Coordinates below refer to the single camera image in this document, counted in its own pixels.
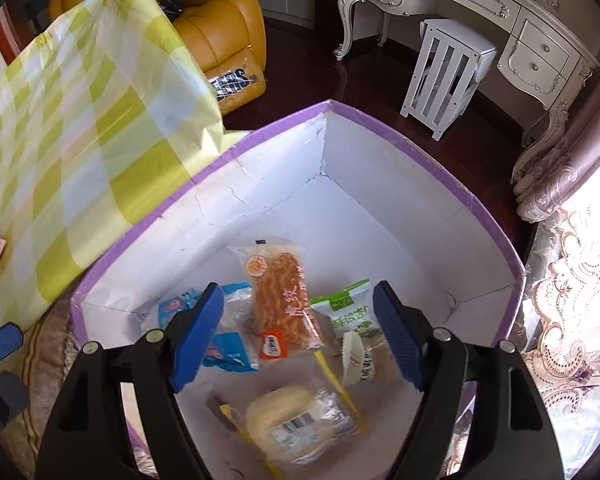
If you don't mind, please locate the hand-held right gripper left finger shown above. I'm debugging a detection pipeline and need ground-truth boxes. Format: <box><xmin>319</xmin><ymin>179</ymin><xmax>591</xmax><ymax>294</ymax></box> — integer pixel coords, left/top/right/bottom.
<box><xmin>35</xmin><ymin>282</ymin><xmax>226</xmax><ymax>480</ymax></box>

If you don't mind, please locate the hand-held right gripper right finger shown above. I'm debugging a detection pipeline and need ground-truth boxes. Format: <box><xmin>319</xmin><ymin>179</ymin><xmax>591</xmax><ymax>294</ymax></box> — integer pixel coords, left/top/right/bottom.
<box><xmin>372</xmin><ymin>281</ymin><xmax>566</xmax><ymax>480</ymax></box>

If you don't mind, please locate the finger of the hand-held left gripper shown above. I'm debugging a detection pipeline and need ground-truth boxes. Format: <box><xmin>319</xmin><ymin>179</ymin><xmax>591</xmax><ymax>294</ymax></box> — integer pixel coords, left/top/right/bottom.
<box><xmin>0</xmin><ymin>324</ymin><xmax>25</xmax><ymax>368</ymax></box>
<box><xmin>0</xmin><ymin>372</ymin><xmax>28</xmax><ymax>436</ymax></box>

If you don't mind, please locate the white packet with red label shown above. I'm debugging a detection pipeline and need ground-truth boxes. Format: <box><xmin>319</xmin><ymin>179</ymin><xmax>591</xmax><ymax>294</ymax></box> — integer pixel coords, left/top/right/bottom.
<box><xmin>337</xmin><ymin>330</ymin><xmax>403</xmax><ymax>386</ymax></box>

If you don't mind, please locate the blue white snack packet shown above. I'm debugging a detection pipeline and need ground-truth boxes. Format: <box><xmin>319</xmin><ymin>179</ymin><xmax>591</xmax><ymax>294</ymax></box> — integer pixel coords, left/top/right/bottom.
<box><xmin>152</xmin><ymin>282</ymin><xmax>261</xmax><ymax>373</ymax></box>

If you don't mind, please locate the green white snack packet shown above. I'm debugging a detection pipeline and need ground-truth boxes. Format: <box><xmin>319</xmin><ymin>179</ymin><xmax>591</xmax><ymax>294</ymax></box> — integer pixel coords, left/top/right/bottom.
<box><xmin>309</xmin><ymin>278</ymin><xmax>381</xmax><ymax>341</ymax></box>

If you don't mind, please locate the orange bread packet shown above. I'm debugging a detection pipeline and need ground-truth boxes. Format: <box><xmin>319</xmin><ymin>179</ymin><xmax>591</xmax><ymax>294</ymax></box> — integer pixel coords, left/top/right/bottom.
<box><xmin>228</xmin><ymin>240</ymin><xmax>326</xmax><ymax>361</ymax></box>

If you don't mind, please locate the white round bread packet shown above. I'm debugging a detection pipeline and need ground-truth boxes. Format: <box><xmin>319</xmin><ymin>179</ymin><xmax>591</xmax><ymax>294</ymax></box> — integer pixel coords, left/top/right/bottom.
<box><xmin>220</xmin><ymin>380</ymin><xmax>368</xmax><ymax>471</ymax></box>

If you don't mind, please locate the white box with purple rim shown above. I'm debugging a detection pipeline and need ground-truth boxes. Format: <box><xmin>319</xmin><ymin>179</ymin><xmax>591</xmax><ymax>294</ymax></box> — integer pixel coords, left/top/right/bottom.
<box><xmin>70</xmin><ymin>100</ymin><xmax>527</xmax><ymax>480</ymax></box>

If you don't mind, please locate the lace patterned curtain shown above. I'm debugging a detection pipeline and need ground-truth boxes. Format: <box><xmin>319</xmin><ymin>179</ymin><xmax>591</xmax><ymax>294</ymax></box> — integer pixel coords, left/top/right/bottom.
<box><xmin>510</xmin><ymin>105</ymin><xmax>600</xmax><ymax>480</ymax></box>

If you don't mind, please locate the yellow green checked tablecloth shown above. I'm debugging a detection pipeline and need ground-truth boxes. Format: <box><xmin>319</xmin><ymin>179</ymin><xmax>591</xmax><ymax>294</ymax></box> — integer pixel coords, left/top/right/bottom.
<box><xmin>0</xmin><ymin>0</ymin><xmax>253</xmax><ymax>333</ymax></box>

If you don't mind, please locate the clear pouch with blue print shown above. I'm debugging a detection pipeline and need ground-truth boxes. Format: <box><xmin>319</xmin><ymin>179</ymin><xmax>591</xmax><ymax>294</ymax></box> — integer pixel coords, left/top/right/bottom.
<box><xmin>207</xmin><ymin>62</ymin><xmax>263</xmax><ymax>98</ymax></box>

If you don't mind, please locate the white slatted stool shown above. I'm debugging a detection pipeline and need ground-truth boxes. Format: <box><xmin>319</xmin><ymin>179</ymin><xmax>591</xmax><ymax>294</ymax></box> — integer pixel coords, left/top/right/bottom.
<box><xmin>400</xmin><ymin>19</ymin><xmax>497</xmax><ymax>142</ymax></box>

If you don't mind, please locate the orange leather armchair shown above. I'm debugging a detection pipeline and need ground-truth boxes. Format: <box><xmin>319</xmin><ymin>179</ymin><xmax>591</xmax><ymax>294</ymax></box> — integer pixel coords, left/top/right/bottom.
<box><xmin>47</xmin><ymin>0</ymin><xmax>268</xmax><ymax>116</ymax></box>

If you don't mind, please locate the ornate white desk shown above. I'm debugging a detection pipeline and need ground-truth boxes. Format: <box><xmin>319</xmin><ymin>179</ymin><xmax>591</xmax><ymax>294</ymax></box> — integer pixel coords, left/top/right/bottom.
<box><xmin>332</xmin><ymin>0</ymin><xmax>600</xmax><ymax>186</ymax></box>

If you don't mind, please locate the black bag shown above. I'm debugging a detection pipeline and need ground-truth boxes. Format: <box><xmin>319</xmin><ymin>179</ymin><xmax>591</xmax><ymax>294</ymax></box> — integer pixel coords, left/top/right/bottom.
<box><xmin>157</xmin><ymin>0</ymin><xmax>186</xmax><ymax>23</ymax></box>

